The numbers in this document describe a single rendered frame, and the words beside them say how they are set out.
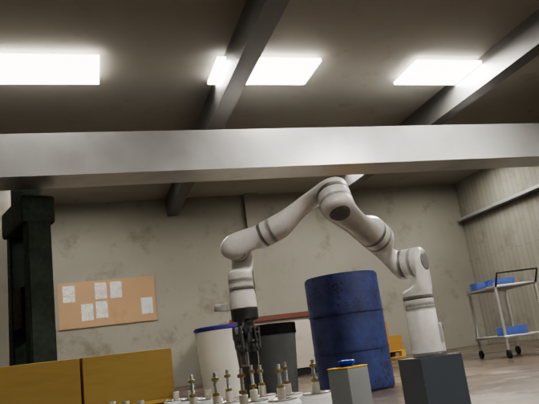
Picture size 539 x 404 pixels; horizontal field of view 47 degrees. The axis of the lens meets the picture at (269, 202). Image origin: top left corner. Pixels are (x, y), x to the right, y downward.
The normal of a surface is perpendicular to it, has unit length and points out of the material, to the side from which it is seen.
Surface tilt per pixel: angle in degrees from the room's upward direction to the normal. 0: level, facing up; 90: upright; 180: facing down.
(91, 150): 90
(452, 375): 90
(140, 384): 90
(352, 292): 90
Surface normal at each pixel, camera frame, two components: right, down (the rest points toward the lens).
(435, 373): 0.27, -0.26
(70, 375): 0.48, -0.27
